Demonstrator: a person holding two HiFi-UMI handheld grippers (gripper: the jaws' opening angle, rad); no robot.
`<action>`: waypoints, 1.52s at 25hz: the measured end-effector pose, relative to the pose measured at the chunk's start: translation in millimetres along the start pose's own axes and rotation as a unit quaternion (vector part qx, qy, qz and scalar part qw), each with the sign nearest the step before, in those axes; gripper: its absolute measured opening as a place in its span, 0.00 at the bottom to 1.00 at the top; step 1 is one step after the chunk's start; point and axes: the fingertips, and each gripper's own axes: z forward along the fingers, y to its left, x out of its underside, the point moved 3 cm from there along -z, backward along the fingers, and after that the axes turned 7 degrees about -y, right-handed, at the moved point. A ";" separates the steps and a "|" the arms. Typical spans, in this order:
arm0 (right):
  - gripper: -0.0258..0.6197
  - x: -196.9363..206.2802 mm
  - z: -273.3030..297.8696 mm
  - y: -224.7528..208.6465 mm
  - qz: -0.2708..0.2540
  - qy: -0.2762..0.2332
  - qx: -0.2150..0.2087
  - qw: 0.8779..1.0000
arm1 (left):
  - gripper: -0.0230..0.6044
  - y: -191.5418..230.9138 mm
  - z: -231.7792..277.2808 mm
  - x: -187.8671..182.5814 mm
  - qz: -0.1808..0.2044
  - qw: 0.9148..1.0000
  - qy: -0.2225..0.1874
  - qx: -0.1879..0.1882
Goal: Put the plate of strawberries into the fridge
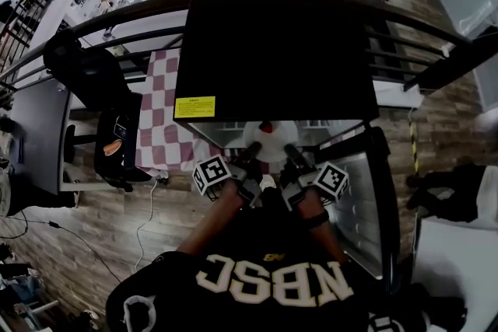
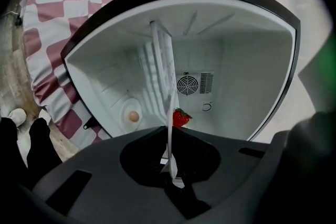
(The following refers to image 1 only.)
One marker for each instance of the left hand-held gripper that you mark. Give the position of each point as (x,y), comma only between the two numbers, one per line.
(212,175)

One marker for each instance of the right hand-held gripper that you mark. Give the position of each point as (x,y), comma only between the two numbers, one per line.
(330,182)

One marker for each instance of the white plate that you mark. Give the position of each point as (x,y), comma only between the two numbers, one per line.
(272,147)

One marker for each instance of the red strawberry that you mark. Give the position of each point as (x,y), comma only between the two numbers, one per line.
(266,127)

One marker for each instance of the person's right forearm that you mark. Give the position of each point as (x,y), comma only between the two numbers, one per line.
(323,241)

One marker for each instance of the person's left forearm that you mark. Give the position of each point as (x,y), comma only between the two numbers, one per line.
(210,221)

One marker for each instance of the white shoe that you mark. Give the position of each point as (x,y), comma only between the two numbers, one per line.
(268,182)

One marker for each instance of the black wrist band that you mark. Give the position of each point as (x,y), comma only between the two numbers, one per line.
(316,222)

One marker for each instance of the person's black printed shirt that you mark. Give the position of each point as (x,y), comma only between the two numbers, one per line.
(272,245)

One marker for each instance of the pink white checkered tablecloth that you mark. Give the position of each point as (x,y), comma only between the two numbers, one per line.
(159,120)

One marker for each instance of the yellow black hazard tape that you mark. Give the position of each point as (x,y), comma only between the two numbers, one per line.
(414,147)

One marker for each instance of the dark smartphone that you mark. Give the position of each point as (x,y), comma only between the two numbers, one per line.
(121,131)

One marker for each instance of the orange small pouch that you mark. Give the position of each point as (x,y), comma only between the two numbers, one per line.
(113,147)

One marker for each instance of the black backpack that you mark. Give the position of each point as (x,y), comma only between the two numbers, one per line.
(113,167)

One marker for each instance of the black office chair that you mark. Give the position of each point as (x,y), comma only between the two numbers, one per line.
(79,140)

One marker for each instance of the dark metal railing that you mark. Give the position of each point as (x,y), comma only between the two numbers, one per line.
(136,6)

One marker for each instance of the black mesh chair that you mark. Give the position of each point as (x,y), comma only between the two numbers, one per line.
(85,66)

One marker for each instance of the white table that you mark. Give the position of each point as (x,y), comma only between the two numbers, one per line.
(455,268)

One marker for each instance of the grey desk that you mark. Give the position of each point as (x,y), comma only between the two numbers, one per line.
(39,136)

